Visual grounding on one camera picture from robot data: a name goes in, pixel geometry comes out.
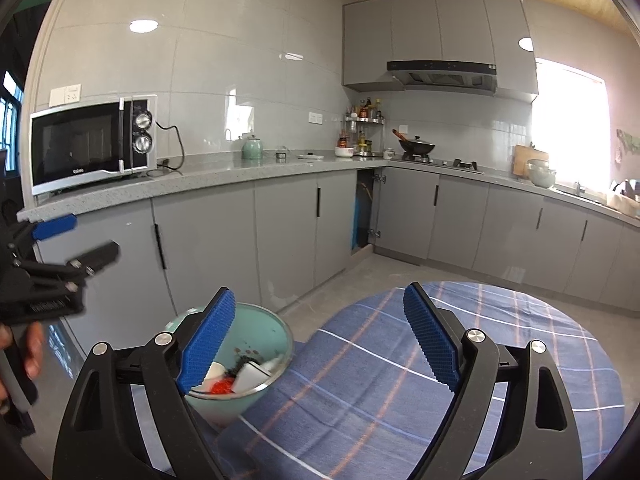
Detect blue gas cylinder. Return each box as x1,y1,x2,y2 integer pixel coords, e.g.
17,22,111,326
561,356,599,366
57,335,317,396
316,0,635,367
352,180,373,251

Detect white sponge with black layer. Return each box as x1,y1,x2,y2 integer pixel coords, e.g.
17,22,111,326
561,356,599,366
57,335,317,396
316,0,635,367
235,360,273,393

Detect black wok with red handle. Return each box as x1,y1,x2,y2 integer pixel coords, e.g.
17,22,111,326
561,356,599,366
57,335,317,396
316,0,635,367
391,128,436,156

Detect white and blue paper cup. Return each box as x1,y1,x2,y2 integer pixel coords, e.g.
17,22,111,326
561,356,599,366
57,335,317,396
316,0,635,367
202,360,226,387

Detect wooden cutting board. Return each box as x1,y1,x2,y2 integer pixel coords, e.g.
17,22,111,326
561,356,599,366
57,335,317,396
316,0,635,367
513,144,548,178

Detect metal basin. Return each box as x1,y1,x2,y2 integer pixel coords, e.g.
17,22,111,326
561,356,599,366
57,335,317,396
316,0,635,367
526,159,557,188

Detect row of seasoning bottles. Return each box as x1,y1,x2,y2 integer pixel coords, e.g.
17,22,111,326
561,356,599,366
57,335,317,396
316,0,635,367
345,97,385,121

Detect beige dish rack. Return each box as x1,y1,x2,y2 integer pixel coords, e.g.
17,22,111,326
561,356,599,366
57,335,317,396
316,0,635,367
606,177,640,218

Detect grey base cabinets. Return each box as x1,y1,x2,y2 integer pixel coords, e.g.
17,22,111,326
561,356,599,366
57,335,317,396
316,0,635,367
17,162,640,361

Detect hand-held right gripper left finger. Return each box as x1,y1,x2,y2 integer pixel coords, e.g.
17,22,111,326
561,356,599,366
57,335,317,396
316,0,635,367
52,287,237,480

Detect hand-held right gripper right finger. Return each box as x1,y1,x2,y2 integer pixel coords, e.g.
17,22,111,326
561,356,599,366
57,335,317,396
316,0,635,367
402,282,583,480

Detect person's left hand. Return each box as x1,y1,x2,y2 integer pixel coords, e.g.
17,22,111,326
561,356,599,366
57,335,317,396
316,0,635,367
22,321,46,380

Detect black power cable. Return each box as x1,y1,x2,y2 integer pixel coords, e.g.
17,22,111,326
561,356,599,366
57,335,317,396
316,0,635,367
156,121,185,177

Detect grey wall cabinets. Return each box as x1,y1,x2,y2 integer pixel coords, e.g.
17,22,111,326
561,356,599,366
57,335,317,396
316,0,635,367
341,0,540,103

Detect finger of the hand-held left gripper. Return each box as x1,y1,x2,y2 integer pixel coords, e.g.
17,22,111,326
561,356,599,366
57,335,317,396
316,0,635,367
10,241,121,291
0,214,77,263

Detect metal spice rack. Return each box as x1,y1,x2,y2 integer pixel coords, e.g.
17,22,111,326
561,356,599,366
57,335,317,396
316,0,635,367
336,115,387,157

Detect black range hood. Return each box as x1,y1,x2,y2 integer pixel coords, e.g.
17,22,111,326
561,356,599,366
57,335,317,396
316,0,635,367
386,60,498,95

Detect teal plastic bin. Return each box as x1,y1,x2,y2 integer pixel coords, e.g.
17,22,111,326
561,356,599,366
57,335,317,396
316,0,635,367
162,301,295,431

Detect bright window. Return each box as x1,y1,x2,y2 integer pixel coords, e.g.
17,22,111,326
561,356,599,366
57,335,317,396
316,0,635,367
532,57,611,191

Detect silver black microwave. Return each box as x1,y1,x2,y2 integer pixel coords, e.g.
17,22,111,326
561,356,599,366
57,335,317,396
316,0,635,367
29,94,158,197

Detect blue plaid tablecloth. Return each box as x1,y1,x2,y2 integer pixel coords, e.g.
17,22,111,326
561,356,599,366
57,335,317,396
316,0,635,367
200,280,626,480

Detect hanging cloths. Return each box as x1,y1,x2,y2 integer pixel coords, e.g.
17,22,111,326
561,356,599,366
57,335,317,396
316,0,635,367
616,129,640,163

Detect gas stove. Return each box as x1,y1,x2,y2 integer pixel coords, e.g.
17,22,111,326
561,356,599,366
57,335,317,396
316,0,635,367
392,154,485,173

